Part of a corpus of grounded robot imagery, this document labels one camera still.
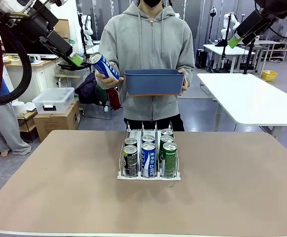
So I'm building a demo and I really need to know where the white paper roll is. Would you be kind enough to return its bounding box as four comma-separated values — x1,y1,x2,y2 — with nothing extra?
12,101,28,116

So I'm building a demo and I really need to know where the red bag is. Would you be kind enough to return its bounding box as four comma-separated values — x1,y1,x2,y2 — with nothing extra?
107,87,122,111

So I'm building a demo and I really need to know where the person's left hand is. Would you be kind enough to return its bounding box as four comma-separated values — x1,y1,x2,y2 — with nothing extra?
177,68,190,96

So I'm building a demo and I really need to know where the wooden shelf unit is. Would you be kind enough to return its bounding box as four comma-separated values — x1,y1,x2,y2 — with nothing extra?
254,39,287,62

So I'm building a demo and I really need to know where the black beverage can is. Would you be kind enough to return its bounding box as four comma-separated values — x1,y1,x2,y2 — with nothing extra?
123,145,138,178
124,137,138,149

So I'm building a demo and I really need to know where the brown cardboard box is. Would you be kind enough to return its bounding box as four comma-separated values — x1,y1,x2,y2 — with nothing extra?
53,19,71,39

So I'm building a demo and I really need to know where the person's right hand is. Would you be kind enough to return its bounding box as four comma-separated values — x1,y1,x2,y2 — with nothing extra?
95,70,124,90

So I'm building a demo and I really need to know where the blue Pocari Sweat can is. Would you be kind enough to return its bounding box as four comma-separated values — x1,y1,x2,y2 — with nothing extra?
142,134,156,145
89,51,121,80
141,142,157,178

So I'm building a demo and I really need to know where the blue plastic tub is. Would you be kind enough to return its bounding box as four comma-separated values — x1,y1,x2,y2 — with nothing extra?
123,68,185,96

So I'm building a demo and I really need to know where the black stand pole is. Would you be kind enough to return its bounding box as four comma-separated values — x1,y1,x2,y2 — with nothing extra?
221,14,233,72

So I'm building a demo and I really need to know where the white wire can dispenser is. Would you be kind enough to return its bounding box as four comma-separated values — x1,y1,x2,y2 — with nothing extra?
117,120,181,181

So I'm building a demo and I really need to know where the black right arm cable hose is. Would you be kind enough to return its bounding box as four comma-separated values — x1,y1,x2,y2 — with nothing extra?
253,0,287,20

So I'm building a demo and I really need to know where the white background table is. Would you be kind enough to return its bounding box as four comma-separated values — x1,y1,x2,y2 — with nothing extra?
85,44,102,55
203,43,256,74

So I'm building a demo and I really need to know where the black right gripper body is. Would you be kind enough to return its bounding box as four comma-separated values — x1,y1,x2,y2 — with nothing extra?
235,10,274,46

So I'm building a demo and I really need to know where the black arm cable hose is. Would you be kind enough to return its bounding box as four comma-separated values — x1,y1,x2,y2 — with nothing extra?
253,0,287,20
0,12,33,105

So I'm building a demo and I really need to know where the black face mask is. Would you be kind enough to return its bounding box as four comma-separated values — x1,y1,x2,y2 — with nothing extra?
143,0,162,8

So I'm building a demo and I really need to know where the yellow plastic basket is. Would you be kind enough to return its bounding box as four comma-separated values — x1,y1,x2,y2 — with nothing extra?
261,70,279,82

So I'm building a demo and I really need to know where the dark green garment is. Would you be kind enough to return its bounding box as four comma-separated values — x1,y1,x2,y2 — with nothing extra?
95,83,109,107

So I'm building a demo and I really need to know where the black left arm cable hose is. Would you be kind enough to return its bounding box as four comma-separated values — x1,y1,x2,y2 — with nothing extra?
0,12,33,105

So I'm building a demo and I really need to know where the large white table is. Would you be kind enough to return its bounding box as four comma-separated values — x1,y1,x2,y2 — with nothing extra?
197,73,287,139

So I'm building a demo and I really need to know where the black tripod pole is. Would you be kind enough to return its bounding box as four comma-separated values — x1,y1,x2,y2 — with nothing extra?
243,37,256,75

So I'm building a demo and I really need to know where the person in grey hoodie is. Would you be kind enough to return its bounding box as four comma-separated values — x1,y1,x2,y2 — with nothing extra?
98,0,196,131

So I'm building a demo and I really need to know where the clear plastic storage box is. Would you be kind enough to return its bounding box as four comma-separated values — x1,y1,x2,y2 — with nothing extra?
32,86,75,115

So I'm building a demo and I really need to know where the small wooden side table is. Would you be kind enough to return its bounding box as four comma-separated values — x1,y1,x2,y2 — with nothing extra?
55,73,82,87

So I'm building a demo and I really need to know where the green beverage can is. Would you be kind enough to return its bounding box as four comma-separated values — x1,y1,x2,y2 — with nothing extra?
159,134,175,171
162,142,178,178
161,128,175,138

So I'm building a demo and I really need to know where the large cardboard box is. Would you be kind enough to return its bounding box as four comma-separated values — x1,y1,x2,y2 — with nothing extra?
33,100,81,143

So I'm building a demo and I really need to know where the small wooden shelf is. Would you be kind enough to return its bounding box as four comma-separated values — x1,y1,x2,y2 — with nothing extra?
16,110,39,144

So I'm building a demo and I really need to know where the black light stand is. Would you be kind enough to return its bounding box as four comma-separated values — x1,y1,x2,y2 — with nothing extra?
208,6,218,45

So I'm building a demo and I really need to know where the black computer tower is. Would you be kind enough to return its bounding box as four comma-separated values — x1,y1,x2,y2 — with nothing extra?
195,48,209,69

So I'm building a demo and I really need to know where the person's left forearm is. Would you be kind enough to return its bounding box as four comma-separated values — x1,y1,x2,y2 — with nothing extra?
180,44,196,75

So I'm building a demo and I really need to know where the white cabinet desk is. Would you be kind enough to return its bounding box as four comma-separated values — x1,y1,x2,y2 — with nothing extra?
3,58,60,104

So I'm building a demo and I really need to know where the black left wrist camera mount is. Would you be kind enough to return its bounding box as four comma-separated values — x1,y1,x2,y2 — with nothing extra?
0,0,60,42

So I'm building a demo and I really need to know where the purple jacket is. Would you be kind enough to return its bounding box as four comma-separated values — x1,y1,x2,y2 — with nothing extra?
75,73,102,106

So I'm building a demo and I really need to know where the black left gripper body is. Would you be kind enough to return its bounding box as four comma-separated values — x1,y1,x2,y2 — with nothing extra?
38,29,74,60

